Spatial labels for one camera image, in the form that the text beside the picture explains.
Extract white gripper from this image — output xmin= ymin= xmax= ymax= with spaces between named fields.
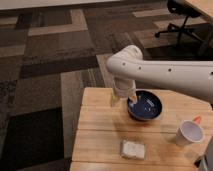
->
xmin=111 ymin=77 xmax=138 ymax=107

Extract blue ceramic bowl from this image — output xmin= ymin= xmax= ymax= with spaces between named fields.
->
xmin=127 ymin=90 xmax=162 ymax=121

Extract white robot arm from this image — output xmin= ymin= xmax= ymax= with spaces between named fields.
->
xmin=106 ymin=45 xmax=213 ymax=104

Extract white sponge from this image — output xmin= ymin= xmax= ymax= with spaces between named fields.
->
xmin=120 ymin=140 xmax=146 ymax=160

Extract white paper cup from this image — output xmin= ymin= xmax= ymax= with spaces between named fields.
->
xmin=175 ymin=120 xmax=204 ymax=146

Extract orange tipped object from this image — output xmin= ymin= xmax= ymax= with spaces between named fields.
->
xmin=193 ymin=116 xmax=202 ymax=124

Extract black office chair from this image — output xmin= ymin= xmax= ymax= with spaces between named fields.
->
xmin=154 ymin=0 xmax=209 ymax=48

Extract wooden desk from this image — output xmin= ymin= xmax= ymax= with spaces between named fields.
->
xmin=184 ymin=0 xmax=213 ymax=21

